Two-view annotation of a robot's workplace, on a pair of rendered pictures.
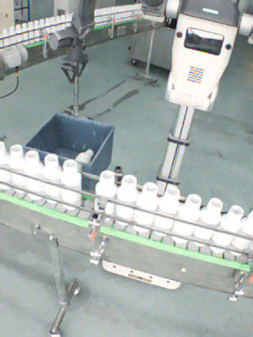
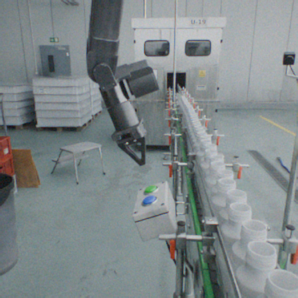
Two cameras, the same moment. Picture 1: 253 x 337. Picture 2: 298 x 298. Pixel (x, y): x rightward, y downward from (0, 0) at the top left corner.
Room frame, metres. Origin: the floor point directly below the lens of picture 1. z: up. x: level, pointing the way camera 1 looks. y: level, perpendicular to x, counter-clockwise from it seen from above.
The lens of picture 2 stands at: (0.71, 0.08, 1.40)
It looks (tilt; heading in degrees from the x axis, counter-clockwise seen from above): 17 degrees down; 264
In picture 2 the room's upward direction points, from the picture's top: straight up
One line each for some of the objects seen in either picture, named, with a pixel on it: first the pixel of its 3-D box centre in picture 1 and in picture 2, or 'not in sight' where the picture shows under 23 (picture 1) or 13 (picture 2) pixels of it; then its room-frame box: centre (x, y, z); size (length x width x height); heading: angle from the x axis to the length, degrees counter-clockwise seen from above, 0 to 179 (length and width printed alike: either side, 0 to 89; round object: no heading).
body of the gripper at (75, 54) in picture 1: (75, 52); not in sight; (1.05, 0.28, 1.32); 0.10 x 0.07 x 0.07; 168
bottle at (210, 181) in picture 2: not in sight; (215, 193); (0.47, -0.59, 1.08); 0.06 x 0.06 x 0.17
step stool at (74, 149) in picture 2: not in sight; (76, 159); (1.31, -3.68, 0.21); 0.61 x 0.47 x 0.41; 134
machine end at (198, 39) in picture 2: not in sight; (175, 86); (-0.33, -5.32, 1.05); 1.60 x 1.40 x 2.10; 81
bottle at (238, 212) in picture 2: (245, 232); (236, 247); (0.51, -0.35, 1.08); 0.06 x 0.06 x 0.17
